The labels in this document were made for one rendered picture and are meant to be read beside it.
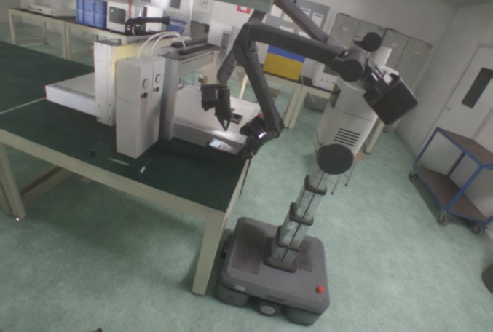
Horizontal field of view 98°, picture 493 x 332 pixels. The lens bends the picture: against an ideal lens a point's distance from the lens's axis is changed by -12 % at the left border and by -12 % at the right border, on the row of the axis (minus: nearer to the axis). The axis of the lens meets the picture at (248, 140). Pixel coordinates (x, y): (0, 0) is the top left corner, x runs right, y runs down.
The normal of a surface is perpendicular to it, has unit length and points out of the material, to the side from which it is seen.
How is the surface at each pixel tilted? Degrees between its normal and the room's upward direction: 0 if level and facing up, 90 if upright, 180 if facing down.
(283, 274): 0
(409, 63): 90
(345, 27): 89
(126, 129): 90
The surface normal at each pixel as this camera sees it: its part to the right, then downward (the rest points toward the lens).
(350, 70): -0.43, 0.64
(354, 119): -0.18, 0.44
